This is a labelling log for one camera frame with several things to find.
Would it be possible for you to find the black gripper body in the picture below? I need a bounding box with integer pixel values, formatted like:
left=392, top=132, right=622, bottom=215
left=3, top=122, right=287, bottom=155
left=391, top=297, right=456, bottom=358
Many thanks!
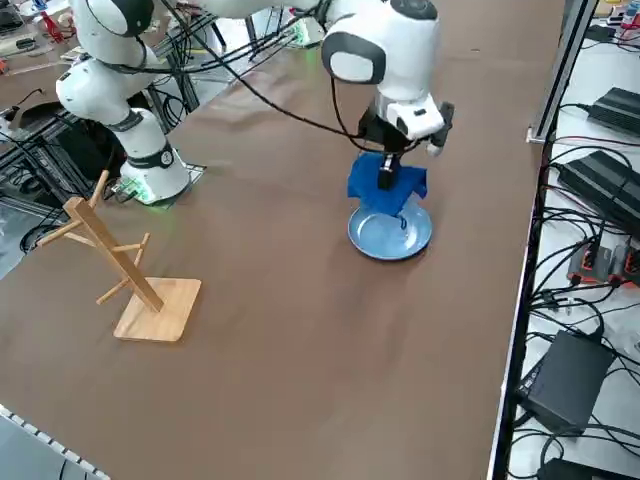
left=357, top=106, right=417, bottom=156

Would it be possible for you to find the blue cloth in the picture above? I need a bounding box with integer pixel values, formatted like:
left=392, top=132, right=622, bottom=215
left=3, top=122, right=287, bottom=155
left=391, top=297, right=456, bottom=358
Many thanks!
left=345, top=152, right=429, bottom=231

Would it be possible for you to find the blue plastic plate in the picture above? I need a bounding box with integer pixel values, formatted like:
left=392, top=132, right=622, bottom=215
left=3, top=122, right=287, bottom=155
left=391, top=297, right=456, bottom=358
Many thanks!
left=347, top=202, right=434, bottom=261

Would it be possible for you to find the aluminium mounting plate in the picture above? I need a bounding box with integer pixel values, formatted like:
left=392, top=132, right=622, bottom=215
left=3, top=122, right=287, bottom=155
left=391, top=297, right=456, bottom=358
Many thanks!
left=119, top=162, right=207, bottom=207

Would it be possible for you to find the large black power adapter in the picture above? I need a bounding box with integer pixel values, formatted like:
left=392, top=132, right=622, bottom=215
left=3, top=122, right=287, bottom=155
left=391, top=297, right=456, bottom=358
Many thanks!
left=557, top=149, right=640, bottom=231

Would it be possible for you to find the orange grey power strip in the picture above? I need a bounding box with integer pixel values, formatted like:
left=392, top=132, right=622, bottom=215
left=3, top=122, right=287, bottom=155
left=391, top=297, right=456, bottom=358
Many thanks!
left=567, top=244, right=640, bottom=286

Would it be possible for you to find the small black power adapter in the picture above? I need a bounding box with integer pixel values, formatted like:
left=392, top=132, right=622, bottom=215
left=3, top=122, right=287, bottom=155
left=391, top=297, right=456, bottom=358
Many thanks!
left=587, top=87, right=640, bottom=134

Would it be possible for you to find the wooden cup rack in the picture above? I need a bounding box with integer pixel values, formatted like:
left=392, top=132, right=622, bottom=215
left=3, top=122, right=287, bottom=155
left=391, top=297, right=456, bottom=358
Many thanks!
left=37, top=169, right=202, bottom=344

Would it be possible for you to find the black power supply box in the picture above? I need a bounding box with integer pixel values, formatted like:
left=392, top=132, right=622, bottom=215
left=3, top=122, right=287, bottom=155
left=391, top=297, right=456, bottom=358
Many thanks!
left=514, top=329, right=617, bottom=435

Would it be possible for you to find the red stand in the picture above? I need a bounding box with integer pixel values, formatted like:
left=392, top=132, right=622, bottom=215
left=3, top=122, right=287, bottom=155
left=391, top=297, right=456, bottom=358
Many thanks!
left=42, top=9, right=62, bottom=42

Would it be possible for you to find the grey ridged panel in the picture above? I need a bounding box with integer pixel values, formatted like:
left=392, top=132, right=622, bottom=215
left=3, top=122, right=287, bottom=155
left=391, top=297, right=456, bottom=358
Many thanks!
left=0, top=403, right=109, bottom=480

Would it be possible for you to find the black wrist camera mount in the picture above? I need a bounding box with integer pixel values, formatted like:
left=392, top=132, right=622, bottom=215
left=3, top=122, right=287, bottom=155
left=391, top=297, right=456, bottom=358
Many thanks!
left=426, top=102, right=456, bottom=159

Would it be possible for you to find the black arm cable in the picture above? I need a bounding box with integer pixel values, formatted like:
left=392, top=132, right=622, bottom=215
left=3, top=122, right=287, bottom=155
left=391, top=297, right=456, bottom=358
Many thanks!
left=159, top=0, right=364, bottom=151

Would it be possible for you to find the aluminium frame post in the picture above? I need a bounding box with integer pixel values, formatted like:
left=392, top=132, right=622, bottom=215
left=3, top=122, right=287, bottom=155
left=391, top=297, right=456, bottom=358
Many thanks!
left=527, top=0, right=601, bottom=144

